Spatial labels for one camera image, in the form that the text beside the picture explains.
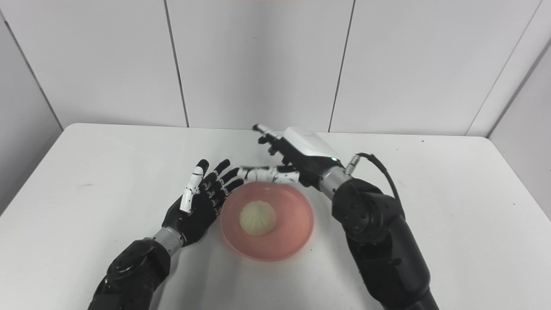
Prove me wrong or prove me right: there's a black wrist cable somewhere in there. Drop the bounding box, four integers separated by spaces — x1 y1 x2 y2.
344 152 405 211

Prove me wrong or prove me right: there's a pink round plate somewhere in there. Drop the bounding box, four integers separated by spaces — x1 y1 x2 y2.
220 181 315 261

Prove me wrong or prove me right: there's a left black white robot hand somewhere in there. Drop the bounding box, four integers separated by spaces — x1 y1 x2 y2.
161 159 245 248

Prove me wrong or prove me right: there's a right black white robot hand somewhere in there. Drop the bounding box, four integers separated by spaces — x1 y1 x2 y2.
238 124 346 189

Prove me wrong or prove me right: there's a cream steamed bun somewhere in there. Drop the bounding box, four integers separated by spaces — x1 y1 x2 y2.
239 200 277 236

